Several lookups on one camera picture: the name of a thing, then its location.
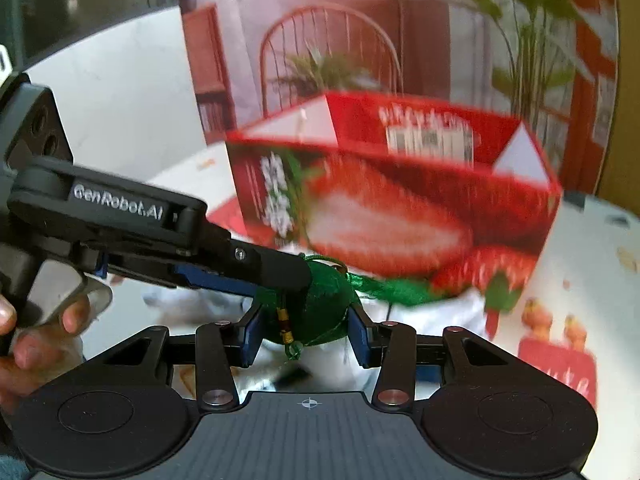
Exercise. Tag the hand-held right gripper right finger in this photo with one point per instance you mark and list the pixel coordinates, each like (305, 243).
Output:
(361, 336)

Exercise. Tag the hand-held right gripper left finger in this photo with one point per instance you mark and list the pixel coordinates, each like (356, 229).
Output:
(251, 335)

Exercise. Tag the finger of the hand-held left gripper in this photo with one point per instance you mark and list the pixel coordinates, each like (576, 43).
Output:
(260, 267)
(200, 276)

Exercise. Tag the green mesh sachet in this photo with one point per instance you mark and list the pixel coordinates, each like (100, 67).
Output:
(320, 305)

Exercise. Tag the red strawberry cardboard box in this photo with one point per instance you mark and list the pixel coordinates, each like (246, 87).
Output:
(400, 210)

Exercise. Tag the person's left hand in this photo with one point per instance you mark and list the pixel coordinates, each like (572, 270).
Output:
(35, 355)

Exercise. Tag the wooden board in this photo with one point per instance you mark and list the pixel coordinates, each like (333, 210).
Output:
(627, 85)

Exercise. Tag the wall poster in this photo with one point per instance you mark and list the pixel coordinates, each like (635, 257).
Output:
(450, 20)

